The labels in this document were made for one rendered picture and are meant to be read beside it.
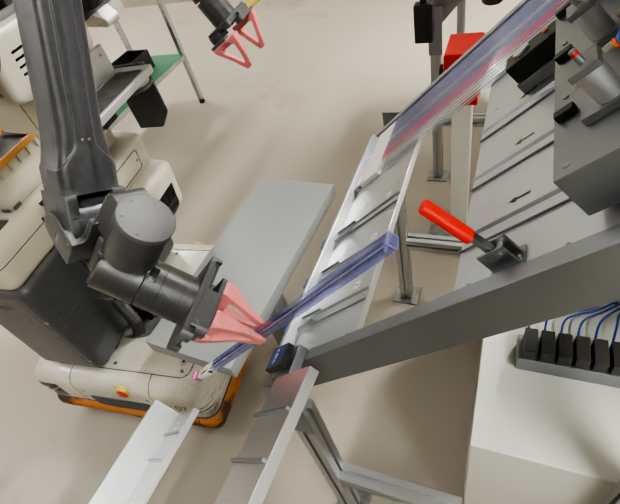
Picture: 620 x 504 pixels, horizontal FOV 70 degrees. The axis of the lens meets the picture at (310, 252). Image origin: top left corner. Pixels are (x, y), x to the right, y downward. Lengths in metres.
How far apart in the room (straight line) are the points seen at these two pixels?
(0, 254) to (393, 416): 1.16
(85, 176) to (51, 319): 0.90
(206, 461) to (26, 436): 0.74
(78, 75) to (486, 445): 0.74
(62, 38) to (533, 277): 0.48
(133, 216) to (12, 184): 0.92
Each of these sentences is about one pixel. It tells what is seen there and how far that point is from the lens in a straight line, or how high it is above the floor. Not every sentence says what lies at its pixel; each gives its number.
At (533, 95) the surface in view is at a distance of 0.70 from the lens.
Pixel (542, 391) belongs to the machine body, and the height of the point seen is 0.62.
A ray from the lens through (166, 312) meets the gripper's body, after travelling 0.51.
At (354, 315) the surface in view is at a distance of 0.67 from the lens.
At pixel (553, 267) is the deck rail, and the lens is 0.42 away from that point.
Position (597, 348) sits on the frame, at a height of 0.68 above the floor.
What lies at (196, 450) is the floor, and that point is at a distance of 1.63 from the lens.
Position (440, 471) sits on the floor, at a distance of 1.44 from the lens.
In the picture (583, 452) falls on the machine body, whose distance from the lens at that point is 0.84.
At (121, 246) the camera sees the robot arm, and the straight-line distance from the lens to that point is 0.45.
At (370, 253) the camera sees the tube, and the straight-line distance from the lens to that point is 0.36.
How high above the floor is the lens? 1.38
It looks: 45 degrees down
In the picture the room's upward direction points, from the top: 18 degrees counter-clockwise
